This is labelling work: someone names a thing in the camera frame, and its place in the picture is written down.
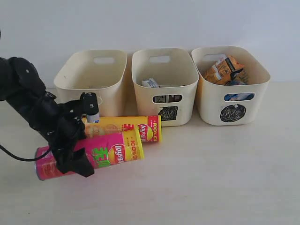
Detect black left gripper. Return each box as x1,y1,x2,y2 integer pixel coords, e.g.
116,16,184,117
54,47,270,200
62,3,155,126
35,103,95,178

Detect pink chips can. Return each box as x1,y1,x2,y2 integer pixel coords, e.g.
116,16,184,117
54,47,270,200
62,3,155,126
35,128,144,180

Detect yellow chips can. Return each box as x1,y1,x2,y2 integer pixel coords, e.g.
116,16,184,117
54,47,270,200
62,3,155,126
82,115,162,142

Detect blue white small carton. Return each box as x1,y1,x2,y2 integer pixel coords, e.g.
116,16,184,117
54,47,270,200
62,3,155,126
142,78,160,103

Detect purple small box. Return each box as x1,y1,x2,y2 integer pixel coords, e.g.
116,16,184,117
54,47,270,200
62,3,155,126
168,95,182,103

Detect orange snack bag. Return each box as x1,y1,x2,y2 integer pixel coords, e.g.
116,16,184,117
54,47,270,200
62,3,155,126
202,55,246,85

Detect black snack bag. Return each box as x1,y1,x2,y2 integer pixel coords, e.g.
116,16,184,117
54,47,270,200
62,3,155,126
225,69,249,86

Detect light blue snack bag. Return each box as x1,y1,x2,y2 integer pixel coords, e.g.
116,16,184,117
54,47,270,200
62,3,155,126
224,93,255,102

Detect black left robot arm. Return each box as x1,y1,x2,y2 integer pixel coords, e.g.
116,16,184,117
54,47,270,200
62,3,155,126
0,57,99,177

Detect cream left plastic bin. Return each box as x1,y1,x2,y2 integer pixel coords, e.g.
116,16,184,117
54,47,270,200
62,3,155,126
54,50,128,117

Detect cream plastic bin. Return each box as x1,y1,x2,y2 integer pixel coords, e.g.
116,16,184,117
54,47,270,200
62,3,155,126
54,50,128,117
131,48,199,127
191,46,270,126

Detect cream middle plastic bin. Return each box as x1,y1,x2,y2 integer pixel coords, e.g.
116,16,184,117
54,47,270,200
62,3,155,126
131,48,199,127

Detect cream right plastic bin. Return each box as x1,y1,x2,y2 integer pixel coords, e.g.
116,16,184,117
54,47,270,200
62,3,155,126
191,46,270,126

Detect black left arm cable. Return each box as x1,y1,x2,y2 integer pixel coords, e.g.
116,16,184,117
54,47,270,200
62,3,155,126
0,144,52,162

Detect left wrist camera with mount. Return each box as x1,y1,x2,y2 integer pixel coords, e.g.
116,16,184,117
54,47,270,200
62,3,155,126
59,92,100,123

